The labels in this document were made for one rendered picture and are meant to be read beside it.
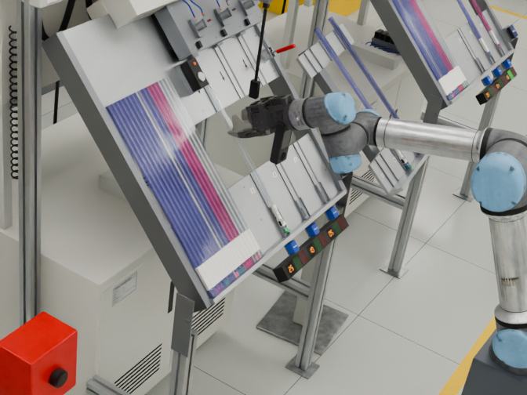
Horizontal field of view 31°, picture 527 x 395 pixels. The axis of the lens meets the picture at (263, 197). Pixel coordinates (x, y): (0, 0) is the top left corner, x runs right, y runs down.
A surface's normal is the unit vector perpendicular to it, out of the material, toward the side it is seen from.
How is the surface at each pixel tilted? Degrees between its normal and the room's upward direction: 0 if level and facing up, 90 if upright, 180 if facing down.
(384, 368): 0
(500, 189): 83
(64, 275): 90
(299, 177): 48
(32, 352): 0
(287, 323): 0
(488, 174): 83
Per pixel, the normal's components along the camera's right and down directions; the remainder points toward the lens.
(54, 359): 0.84, 0.38
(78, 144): 0.13, -0.84
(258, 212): 0.71, -0.28
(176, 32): -0.53, 0.40
